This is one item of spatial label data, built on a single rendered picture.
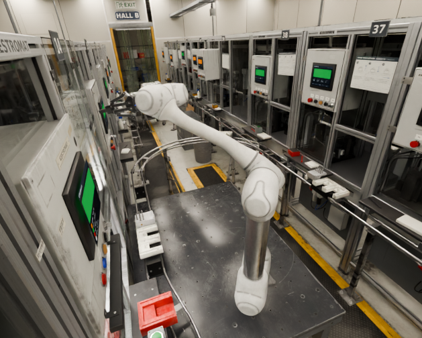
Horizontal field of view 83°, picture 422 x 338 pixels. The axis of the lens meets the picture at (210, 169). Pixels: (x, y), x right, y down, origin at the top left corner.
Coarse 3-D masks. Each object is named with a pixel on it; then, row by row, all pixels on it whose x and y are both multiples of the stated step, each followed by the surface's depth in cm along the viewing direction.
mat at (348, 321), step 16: (272, 224) 288; (288, 224) 288; (288, 240) 264; (304, 240) 264; (304, 256) 244; (320, 256) 244; (320, 272) 227; (336, 272) 227; (336, 288) 212; (368, 304) 199; (352, 320) 188; (368, 320) 187; (336, 336) 178; (352, 336) 178; (368, 336) 177; (384, 336) 177; (400, 336) 177
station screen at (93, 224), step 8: (88, 168) 70; (80, 192) 56; (96, 192) 75; (80, 200) 54; (96, 200) 72; (96, 208) 70; (96, 216) 67; (96, 224) 65; (96, 232) 63; (96, 240) 61
